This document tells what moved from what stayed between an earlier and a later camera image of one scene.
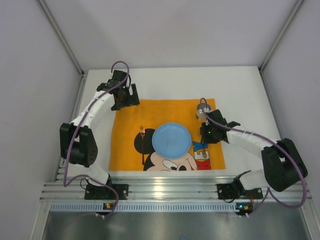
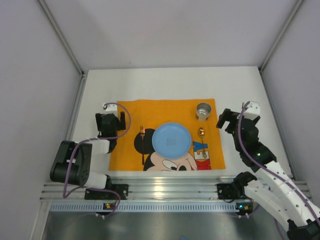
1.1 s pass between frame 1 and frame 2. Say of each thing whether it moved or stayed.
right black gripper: moved
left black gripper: moved
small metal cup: stayed
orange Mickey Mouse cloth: stayed
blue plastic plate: stayed
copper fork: stayed
